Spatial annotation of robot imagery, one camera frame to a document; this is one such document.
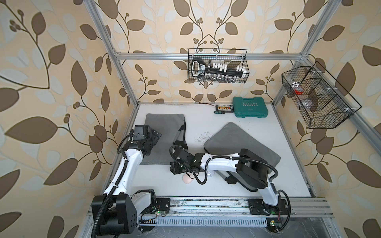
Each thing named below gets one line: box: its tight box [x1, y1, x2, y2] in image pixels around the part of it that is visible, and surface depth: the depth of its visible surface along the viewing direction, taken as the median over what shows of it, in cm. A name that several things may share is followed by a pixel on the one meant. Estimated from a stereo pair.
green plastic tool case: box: [232, 96, 269, 118], surface depth 114 cm
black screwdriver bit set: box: [215, 104, 235, 113], surface depth 118 cm
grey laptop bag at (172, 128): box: [139, 113, 189, 165], surface depth 103 cm
